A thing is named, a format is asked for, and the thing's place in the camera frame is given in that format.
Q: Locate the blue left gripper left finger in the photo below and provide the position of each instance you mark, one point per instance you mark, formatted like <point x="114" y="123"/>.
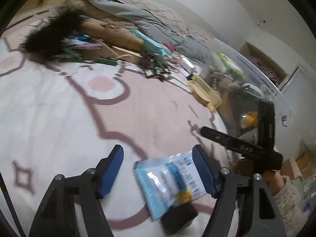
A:
<point x="107" y="171"/>

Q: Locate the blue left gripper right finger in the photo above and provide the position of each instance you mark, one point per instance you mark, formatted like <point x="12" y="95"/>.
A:
<point x="207" y="168"/>

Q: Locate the blue white plastic packet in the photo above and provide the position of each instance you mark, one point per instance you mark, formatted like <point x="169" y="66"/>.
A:
<point x="168" y="182"/>

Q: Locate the right hand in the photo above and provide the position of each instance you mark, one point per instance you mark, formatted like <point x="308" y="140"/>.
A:
<point x="274" y="181"/>

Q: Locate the black small box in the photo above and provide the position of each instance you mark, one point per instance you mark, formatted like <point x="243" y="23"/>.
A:
<point x="179" y="217"/>

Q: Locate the clear plastic storage bin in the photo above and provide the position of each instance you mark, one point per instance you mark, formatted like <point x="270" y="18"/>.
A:
<point x="241" y="85"/>

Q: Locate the pink cartoon rug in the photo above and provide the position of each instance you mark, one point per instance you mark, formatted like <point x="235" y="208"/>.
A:
<point x="64" y="119"/>

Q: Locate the yellow plastic container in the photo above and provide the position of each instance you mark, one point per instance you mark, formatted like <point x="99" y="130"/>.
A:
<point x="203" y="93"/>

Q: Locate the brown cardboard tube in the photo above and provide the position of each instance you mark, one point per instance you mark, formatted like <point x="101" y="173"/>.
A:
<point x="113" y="35"/>

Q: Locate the teal box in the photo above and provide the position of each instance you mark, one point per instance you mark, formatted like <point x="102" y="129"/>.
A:
<point x="151" y="45"/>

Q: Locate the black fluffy fur item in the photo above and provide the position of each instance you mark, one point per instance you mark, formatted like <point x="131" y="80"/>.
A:
<point x="45" y="43"/>

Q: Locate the grey beige quilt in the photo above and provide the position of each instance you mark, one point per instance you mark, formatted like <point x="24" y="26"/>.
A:
<point x="163" y="25"/>

